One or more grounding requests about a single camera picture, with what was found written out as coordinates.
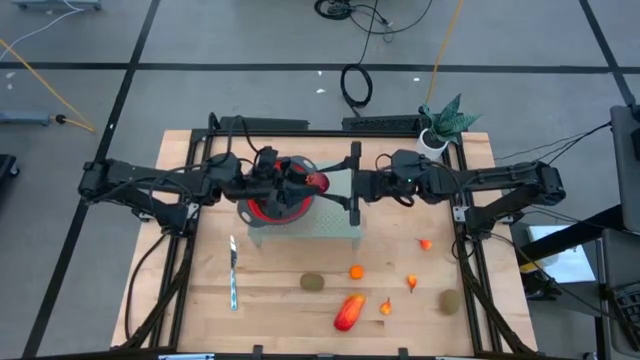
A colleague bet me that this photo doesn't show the hanging yellow cable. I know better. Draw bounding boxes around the hanging yellow cable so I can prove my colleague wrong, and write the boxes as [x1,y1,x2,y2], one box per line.
[424,0,466,106]

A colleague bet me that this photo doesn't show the knife with blue handle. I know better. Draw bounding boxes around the knife with blue handle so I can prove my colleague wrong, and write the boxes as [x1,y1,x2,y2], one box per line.
[228,234,240,312]

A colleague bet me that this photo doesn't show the red collapsible bowl grey rim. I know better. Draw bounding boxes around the red collapsible bowl grey rim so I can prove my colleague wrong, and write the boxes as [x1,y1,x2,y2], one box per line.
[236,155,320,227]

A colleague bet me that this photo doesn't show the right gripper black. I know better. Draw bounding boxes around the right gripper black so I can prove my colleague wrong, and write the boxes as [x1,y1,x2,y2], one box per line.
[321,141,401,227]

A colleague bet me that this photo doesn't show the black floor object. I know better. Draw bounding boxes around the black floor object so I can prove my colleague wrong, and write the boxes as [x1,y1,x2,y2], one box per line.
[0,153,21,179]

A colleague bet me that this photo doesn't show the brown kiwi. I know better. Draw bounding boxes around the brown kiwi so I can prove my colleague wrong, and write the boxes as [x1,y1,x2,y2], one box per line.
[299,272,326,293]
[438,289,463,316]

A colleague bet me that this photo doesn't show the red mango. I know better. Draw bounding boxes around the red mango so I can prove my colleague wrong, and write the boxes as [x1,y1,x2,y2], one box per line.
[333,293,367,333]

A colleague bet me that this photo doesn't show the black box behind table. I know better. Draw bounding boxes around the black box behind table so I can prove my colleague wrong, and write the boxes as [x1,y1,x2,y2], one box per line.
[341,114,422,133]
[218,115,311,133]

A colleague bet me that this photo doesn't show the white sheet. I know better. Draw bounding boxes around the white sheet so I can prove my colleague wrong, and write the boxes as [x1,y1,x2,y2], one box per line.
[525,224,597,285]

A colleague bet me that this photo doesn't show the dark red pomegranate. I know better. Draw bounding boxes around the dark red pomegranate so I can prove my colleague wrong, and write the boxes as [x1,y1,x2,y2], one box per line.
[304,171,332,196]

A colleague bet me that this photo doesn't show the yellow floor cable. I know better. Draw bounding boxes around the yellow floor cable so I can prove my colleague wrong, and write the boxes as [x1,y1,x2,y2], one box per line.
[0,38,98,134]

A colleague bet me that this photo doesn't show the grey floor strip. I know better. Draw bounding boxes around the grey floor strip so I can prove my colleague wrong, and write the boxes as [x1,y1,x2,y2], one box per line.
[0,110,52,127]
[12,0,103,12]

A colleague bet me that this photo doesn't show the tangled black floor cable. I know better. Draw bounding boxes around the tangled black floor cable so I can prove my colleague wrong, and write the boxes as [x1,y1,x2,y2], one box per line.
[313,0,434,36]

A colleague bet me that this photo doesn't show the potted plant white pot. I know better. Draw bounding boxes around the potted plant white pot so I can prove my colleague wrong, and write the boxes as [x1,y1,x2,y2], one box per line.
[415,93,482,162]

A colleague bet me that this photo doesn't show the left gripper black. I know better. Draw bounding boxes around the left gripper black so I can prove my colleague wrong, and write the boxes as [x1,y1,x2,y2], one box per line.
[234,146,315,222]

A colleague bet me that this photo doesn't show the green perforated metal shelf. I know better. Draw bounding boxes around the green perforated metal shelf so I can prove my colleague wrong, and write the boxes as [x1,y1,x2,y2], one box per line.
[247,162,364,252]

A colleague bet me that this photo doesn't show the black keyboard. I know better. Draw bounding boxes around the black keyboard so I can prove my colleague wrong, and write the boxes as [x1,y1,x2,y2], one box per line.
[612,282,640,325]

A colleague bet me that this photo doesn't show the coiled black floor cable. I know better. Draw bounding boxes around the coiled black floor cable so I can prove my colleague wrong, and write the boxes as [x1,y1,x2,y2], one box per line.
[339,0,384,110]

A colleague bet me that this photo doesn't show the white floor cable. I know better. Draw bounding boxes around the white floor cable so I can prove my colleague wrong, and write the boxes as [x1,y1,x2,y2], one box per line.
[0,0,86,50]

